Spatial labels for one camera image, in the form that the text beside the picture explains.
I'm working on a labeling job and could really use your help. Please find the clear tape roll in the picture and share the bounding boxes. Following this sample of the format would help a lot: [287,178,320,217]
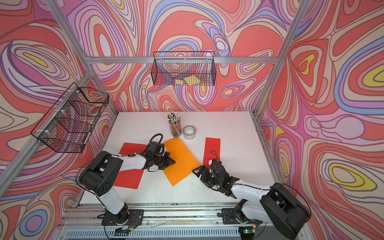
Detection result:
[183,125,197,140]

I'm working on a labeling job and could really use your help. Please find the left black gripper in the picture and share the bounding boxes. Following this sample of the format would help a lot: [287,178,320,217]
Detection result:
[152,152,177,171]

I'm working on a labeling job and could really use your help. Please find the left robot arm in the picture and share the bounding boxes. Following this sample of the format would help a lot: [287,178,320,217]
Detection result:
[79,142,176,220]

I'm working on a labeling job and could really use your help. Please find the yellow sticky notes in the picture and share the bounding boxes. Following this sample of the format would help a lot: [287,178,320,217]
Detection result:
[175,75,201,86]

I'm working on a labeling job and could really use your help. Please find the back wall wire basket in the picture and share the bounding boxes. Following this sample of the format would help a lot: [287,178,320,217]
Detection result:
[151,50,217,86]

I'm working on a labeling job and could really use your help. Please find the pencil cup with pencils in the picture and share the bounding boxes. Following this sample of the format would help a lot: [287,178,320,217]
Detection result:
[168,112,182,138]

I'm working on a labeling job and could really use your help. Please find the orange paper sheet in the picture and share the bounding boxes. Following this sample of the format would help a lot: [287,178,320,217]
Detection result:
[163,138,201,187]

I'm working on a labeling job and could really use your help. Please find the red paper sheet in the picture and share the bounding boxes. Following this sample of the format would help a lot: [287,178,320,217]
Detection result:
[114,143,146,190]
[203,138,221,168]

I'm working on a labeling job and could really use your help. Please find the left wall wire basket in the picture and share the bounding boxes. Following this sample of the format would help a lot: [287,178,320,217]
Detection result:
[31,84,109,153]

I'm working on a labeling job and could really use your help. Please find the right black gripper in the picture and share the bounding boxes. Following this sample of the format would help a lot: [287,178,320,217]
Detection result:
[192,165,222,188]

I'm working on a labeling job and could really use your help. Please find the wall wire basket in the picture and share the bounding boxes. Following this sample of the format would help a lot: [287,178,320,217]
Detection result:
[151,50,217,86]
[31,84,109,153]

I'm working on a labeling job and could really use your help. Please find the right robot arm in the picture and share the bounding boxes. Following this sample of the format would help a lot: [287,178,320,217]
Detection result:
[192,160,312,240]

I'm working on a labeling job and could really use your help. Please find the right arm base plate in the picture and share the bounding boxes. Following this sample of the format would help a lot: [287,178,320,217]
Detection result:
[217,208,263,226]

